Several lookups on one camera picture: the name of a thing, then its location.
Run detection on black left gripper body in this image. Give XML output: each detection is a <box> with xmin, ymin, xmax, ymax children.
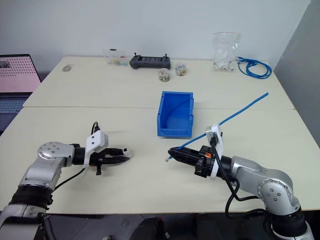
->
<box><xmin>88</xmin><ymin>148</ymin><xmax>114</xmax><ymax>176</ymax></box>

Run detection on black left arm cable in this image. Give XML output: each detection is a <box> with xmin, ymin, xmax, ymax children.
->
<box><xmin>51</xmin><ymin>121</ymin><xmax>101</xmax><ymax>192</ymax></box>

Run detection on clear box with small parts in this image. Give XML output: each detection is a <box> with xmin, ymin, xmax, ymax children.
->
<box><xmin>103</xmin><ymin>47</ymin><xmax>129</xmax><ymax>68</ymax></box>

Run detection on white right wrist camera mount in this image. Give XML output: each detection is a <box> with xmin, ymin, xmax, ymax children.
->
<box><xmin>204</xmin><ymin>123</ymin><xmax>224</xmax><ymax>181</ymax></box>

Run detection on clear bag of white couplers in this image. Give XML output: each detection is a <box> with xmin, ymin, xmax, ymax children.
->
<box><xmin>212</xmin><ymin>31</ymin><xmax>242</xmax><ymax>74</ymax></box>

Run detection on black remote controller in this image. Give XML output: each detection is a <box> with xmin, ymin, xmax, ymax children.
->
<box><xmin>128</xmin><ymin>52</ymin><xmax>172</xmax><ymax>71</ymax></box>

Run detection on dark rounded shape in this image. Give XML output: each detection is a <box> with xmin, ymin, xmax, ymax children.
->
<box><xmin>136</xmin><ymin>216</ymin><xmax>166</xmax><ymax>240</ymax></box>

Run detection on short blue cable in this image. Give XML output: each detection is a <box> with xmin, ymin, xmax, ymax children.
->
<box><xmin>163</xmin><ymin>99</ymin><xmax>191</xmax><ymax>122</ymax></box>

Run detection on blue plastic bin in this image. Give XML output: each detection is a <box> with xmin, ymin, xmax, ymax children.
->
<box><xmin>156</xmin><ymin>90</ymin><xmax>195</xmax><ymax>139</ymax></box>

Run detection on open laptop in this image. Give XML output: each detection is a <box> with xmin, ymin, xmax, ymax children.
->
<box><xmin>0</xmin><ymin>53</ymin><xmax>42</xmax><ymax>137</ymax></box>

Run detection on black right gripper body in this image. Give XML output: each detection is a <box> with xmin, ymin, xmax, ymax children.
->
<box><xmin>193</xmin><ymin>145</ymin><xmax>215</xmax><ymax>179</ymax></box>

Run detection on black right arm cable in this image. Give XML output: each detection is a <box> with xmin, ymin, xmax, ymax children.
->
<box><xmin>209</xmin><ymin>136</ymin><xmax>267</xmax><ymax>220</ymax></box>

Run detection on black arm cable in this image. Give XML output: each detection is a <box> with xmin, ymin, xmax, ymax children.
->
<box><xmin>51</xmin><ymin>121</ymin><xmax>101</xmax><ymax>192</ymax></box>
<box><xmin>209</xmin><ymin>136</ymin><xmax>267</xmax><ymax>220</ymax></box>

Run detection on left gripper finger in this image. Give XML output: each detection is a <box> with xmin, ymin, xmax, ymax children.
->
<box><xmin>104</xmin><ymin>156</ymin><xmax>132</xmax><ymax>166</ymax></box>
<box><xmin>110</xmin><ymin>147</ymin><xmax>133</xmax><ymax>158</ymax></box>

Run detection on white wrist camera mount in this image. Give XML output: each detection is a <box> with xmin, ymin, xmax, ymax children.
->
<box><xmin>204</xmin><ymin>123</ymin><xmax>224</xmax><ymax>181</ymax></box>
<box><xmin>83</xmin><ymin>130</ymin><xmax>110</xmax><ymax>168</ymax></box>

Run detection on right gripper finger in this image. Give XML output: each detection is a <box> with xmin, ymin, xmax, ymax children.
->
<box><xmin>172</xmin><ymin>154</ymin><xmax>200</xmax><ymax>168</ymax></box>
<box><xmin>167</xmin><ymin>146</ymin><xmax>201</xmax><ymax>159</ymax></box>

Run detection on small clear jar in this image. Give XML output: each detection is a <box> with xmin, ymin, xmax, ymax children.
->
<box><xmin>158</xmin><ymin>67</ymin><xmax>172</xmax><ymax>83</ymax></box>
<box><xmin>174</xmin><ymin>62</ymin><xmax>188</xmax><ymax>77</ymax></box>

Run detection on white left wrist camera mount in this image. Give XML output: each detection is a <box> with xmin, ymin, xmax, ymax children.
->
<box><xmin>83</xmin><ymin>130</ymin><xmax>110</xmax><ymax>168</ymax></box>

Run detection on coiled blue cables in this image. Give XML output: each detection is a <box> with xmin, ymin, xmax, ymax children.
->
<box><xmin>235</xmin><ymin>56</ymin><xmax>273</xmax><ymax>80</ymax></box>

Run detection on long blue cable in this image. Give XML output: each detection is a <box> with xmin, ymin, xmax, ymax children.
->
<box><xmin>164</xmin><ymin>91</ymin><xmax>270</xmax><ymax>163</ymax></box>

